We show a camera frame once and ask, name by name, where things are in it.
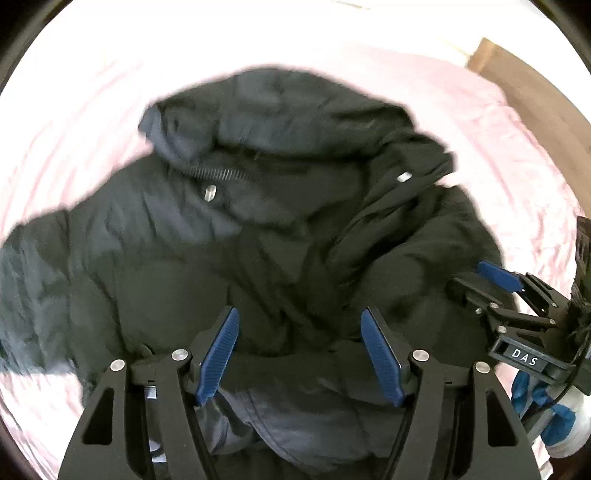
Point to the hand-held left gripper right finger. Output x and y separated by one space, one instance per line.
381 355

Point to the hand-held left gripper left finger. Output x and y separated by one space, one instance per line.
217 355

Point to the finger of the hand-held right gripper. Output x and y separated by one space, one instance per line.
480 300
501 277

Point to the black puffer jacket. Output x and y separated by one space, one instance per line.
286 221

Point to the person's right hand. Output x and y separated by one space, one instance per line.
561 424

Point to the brown wooden panel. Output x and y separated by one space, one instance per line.
545 101

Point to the pink bed sheet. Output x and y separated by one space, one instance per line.
92 115

